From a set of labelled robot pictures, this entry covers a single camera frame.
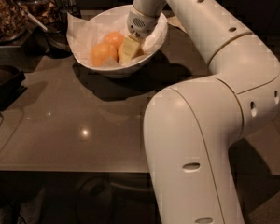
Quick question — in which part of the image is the dark tray device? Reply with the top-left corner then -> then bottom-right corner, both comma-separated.
0,65 -> 25,110

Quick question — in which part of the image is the metal shelf block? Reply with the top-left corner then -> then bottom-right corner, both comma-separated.
0,25 -> 49,72

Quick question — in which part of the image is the orange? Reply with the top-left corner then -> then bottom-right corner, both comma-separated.
90,43 -> 118,66
104,32 -> 125,49
117,42 -> 145,63

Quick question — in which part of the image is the white ceramic bowl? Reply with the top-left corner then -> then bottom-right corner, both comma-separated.
66,4 -> 170,79

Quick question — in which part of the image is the crumpled paper napkin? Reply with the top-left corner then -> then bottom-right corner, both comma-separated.
167,16 -> 186,32

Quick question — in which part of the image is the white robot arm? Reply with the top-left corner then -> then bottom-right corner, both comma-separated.
128,0 -> 280,224

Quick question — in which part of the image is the large glass snack jar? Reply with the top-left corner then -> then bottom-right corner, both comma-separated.
0,0 -> 27,44

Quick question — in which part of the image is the small glass snack jar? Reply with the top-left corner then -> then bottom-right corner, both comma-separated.
16,0 -> 60,25

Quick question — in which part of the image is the white spoon handle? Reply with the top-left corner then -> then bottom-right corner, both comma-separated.
11,0 -> 49,32

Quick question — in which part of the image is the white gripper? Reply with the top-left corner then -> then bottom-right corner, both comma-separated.
119,6 -> 161,63

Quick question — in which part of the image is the white paper bowl liner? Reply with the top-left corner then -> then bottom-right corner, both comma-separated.
66,7 -> 166,68

